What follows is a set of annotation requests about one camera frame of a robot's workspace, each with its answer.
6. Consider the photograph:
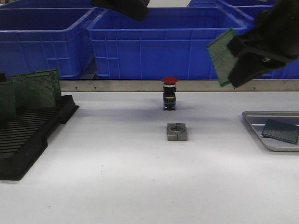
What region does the left dark green circuit board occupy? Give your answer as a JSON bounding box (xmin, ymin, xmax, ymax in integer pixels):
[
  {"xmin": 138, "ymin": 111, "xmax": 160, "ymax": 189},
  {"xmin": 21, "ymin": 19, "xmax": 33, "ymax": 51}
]
[{"xmin": 0, "ymin": 81, "xmax": 16, "ymax": 121}]

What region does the blue plastic bin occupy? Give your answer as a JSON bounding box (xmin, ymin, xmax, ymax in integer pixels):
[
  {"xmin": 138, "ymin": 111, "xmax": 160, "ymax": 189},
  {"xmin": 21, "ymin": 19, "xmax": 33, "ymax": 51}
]
[
  {"xmin": 87, "ymin": 7, "xmax": 247, "ymax": 80},
  {"xmin": 229, "ymin": 0, "xmax": 299, "ymax": 87},
  {"xmin": 0, "ymin": 8, "xmax": 99, "ymax": 79}
]

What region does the black slotted board rack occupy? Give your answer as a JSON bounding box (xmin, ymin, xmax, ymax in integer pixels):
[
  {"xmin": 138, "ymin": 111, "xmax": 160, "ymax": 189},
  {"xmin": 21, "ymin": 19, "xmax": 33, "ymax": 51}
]
[{"xmin": 0, "ymin": 95, "xmax": 78, "ymax": 181}]

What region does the grey metal clamp block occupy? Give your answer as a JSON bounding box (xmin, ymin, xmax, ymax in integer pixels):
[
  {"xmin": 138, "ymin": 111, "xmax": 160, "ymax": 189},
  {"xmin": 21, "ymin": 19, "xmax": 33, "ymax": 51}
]
[{"xmin": 166, "ymin": 123, "xmax": 188, "ymax": 141}]

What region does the silver metal tray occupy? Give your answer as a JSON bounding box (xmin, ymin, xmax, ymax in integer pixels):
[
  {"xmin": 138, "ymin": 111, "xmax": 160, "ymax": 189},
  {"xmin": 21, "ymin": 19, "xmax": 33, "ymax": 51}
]
[{"xmin": 242, "ymin": 111, "xmax": 299, "ymax": 152}]

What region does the center blue plastic bin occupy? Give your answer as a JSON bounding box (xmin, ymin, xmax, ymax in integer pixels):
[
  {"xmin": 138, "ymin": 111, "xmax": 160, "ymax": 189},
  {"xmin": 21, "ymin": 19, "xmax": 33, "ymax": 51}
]
[{"xmin": 87, "ymin": 7, "xmax": 247, "ymax": 80}]

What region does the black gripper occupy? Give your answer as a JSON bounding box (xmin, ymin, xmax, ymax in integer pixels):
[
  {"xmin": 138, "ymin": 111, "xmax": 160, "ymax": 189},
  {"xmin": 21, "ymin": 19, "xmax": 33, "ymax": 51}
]
[{"xmin": 227, "ymin": 0, "xmax": 299, "ymax": 88}]

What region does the steel table edge rail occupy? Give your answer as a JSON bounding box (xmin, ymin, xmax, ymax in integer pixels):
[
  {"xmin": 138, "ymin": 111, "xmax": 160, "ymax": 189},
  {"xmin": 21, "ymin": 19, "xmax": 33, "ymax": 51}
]
[{"xmin": 60, "ymin": 79, "xmax": 299, "ymax": 92}]

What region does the red emergency stop button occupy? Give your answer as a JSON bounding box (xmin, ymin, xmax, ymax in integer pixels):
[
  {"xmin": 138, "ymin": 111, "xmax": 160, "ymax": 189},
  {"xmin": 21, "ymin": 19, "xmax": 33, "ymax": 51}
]
[{"xmin": 162, "ymin": 77, "xmax": 178, "ymax": 111}]

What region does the right blue plastic bin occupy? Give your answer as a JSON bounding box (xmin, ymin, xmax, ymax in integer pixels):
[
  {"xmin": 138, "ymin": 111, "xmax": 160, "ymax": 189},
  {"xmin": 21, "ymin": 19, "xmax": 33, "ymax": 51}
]
[{"xmin": 229, "ymin": 0, "xmax": 299, "ymax": 87}]

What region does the far left blue bin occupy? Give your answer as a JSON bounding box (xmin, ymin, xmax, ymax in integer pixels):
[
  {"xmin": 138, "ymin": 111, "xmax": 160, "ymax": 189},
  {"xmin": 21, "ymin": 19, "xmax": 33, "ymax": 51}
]
[{"xmin": 0, "ymin": 0, "xmax": 95, "ymax": 9}]

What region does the left blue plastic bin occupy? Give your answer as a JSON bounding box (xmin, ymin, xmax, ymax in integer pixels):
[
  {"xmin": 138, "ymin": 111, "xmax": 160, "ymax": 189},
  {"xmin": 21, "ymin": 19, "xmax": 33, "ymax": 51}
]
[{"xmin": 0, "ymin": 8, "xmax": 99, "ymax": 79}]

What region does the far right blue bin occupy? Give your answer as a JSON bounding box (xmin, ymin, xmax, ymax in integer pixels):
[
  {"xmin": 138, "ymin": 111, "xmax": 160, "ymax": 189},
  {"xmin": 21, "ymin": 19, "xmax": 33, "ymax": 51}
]
[{"xmin": 187, "ymin": 0, "xmax": 275, "ymax": 7}]

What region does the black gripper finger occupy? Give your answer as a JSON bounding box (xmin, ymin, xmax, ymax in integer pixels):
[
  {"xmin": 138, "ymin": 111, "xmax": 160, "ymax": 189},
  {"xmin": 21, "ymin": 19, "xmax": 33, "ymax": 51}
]
[{"xmin": 91, "ymin": 0, "xmax": 150, "ymax": 21}]

